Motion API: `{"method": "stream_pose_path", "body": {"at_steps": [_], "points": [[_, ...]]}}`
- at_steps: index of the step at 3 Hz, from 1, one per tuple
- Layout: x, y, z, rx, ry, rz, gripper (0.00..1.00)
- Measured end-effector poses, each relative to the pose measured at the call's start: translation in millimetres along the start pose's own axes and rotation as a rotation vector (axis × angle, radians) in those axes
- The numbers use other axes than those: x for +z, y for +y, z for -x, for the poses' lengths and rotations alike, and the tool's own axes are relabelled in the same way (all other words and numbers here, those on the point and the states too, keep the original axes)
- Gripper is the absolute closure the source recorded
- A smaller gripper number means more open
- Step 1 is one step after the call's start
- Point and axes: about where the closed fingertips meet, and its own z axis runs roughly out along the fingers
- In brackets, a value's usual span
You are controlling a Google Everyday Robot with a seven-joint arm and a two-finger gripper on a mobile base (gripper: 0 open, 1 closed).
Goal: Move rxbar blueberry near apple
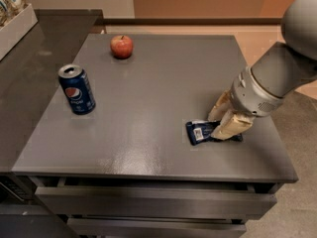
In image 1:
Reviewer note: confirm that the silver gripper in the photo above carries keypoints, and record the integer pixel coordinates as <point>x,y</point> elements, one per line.
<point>254,95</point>

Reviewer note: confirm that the blue rxbar blueberry wrapper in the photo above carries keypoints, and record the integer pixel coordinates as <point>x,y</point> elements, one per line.
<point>200,131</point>

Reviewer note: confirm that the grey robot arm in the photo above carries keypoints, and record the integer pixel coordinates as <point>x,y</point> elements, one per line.
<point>292,62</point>

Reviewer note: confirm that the red apple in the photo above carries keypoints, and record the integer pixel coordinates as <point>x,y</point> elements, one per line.
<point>121,46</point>

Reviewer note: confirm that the blue pepsi can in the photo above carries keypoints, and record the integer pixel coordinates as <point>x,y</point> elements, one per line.
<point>74,82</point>

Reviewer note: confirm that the upper grey drawer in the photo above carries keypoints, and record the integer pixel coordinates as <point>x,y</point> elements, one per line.
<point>181,201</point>

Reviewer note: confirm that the grey drawer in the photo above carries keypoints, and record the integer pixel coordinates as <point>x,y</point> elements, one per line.
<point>154,229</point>
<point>181,201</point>

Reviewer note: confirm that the lower grey drawer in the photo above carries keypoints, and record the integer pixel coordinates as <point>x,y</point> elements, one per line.
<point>154,229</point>

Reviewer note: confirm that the white snack tray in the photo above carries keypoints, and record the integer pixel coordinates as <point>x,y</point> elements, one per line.
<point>16,29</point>

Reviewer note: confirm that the packaged snacks in tray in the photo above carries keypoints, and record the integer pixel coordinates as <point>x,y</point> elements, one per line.
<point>9,9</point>

